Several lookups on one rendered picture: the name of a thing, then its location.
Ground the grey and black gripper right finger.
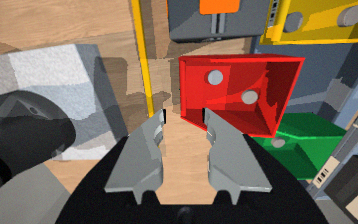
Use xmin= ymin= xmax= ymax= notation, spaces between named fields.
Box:
xmin=202 ymin=107 xmax=329 ymax=224

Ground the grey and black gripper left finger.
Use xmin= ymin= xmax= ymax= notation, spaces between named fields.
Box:
xmin=55 ymin=108 xmax=166 ymax=224

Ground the yellow open bin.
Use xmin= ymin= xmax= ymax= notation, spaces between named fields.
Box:
xmin=259 ymin=0 xmax=358 ymax=45

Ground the yellow bar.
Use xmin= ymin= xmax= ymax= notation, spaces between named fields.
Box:
xmin=131 ymin=0 xmax=155 ymax=118

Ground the green open bin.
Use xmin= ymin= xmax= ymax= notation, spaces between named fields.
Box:
xmin=251 ymin=113 xmax=347 ymax=180

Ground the red bin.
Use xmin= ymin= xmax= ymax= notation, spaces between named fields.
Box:
xmin=178 ymin=53 xmax=305 ymax=138

